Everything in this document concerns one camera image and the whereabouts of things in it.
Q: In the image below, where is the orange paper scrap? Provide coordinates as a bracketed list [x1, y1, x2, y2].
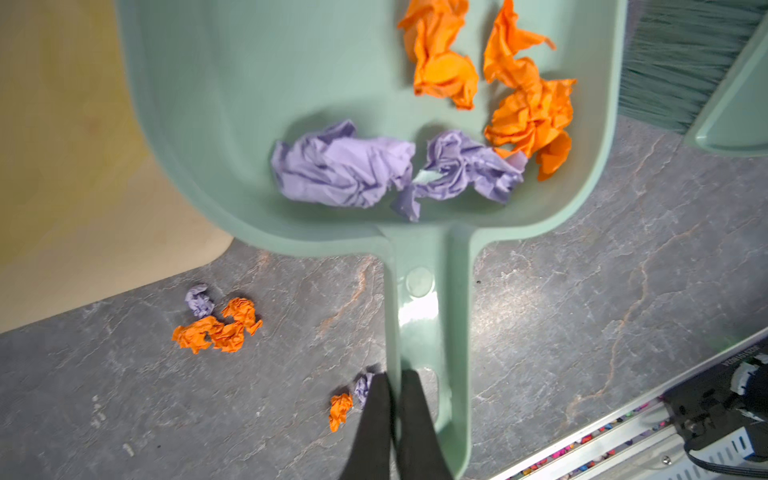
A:
[328, 393, 355, 433]
[483, 1, 577, 182]
[397, 0, 479, 111]
[172, 297, 263, 354]

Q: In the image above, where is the green plastic dustpan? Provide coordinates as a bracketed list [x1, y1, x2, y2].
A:
[115, 1, 628, 477]

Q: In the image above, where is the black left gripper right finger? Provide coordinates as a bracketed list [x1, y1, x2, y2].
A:
[397, 370, 453, 480]

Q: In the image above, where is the beige bin yellow bag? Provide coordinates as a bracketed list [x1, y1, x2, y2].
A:
[1, 1, 232, 331]

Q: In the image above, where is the small purple paper scrap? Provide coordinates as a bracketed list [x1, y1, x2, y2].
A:
[185, 283, 215, 319]

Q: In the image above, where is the green hand brush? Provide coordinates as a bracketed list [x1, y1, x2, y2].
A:
[619, 1, 767, 157]

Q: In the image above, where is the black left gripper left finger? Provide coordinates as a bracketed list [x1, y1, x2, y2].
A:
[340, 373, 392, 480]

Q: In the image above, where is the aluminium front rail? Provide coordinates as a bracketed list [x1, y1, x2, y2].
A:
[497, 330, 767, 479]

